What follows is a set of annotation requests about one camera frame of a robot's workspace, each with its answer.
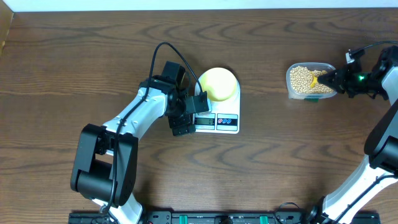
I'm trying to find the yellow measuring scoop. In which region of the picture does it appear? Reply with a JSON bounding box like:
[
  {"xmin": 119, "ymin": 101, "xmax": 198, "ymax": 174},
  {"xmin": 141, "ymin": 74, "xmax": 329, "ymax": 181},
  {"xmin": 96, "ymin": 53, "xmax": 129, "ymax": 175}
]
[{"xmin": 310, "ymin": 70, "xmax": 323, "ymax": 88}]

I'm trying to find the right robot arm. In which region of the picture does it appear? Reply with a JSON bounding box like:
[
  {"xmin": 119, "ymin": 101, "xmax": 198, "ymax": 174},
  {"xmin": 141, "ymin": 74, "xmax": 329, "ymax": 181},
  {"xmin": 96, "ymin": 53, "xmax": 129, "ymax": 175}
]
[{"xmin": 307, "ymin": 41, "xmax": 397, "ymax": 223}]

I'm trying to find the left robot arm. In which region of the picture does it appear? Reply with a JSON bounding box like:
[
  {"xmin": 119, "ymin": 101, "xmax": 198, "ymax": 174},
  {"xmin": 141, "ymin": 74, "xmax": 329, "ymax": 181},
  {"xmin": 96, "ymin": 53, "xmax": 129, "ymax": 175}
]
[{"xmin": 70, "ymin": 62, "xmax": 209, "ymax": 223}]

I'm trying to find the pale yellow bowl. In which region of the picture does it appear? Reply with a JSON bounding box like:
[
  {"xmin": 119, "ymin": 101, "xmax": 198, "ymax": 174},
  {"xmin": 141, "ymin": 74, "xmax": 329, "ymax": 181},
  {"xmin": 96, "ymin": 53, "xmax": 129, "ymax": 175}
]
[{"xmin": 199, "ymin": 67, "xmax": 238, "ymax": 101}]

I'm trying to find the clear plastic container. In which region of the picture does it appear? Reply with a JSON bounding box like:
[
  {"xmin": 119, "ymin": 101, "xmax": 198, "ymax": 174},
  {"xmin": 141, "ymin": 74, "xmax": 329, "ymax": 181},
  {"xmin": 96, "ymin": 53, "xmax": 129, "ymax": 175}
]
[{"xmin": 286, "ymin": 62, "xmax": 336, "ymax": 100}]

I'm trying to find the soybeans pile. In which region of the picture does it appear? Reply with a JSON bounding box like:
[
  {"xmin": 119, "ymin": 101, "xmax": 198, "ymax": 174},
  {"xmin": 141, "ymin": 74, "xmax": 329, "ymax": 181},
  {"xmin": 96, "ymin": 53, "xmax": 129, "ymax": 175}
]
[{"xmin": 290, "ymin": 66, "xmax": 333, "ymax": 94}]

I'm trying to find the left black cable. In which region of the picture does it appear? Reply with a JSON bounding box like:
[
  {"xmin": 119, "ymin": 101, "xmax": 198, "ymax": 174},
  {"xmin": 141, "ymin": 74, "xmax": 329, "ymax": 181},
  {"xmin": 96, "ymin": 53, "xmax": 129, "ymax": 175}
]
[{"xmin": 99, "ymin": 41, "xmax": 209, "ymax": 215}]

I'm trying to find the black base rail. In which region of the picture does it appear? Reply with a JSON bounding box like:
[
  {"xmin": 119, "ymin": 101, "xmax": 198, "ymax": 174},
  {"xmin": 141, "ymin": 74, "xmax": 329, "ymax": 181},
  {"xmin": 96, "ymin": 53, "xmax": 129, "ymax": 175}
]
[{"xmin": 68, "ymin": 210, "xmax": 381, "ymax": 224}]

